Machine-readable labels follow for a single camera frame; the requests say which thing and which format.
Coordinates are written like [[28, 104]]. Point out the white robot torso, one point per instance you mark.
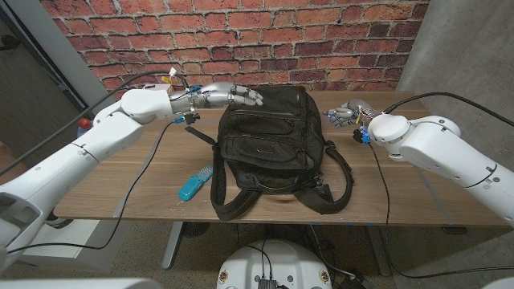
[[273, 265]]

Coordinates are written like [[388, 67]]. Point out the person's bare leg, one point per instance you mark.
[[10, 164]]

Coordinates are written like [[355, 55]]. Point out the grey table leg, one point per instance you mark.
[[172, 245], [378, 249]]

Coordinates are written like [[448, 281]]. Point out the black backpack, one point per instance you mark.
[[269, 136]]

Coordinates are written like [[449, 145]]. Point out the white robot body rim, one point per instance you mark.
[[80, 284]]

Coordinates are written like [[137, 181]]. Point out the black floor fan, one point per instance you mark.
[[196, 229]]

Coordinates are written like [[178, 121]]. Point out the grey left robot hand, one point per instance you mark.
[[219, 98]]

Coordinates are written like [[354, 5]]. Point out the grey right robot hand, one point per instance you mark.
[[349, 113]]

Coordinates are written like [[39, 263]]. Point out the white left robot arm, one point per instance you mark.
[[80, 160]]

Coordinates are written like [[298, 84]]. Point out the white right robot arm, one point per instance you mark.
[[445, 156]]

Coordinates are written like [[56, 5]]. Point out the red ball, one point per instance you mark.
[[84, 122]]

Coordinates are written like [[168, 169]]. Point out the printed brick backdrop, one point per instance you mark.
[[281, 40]]

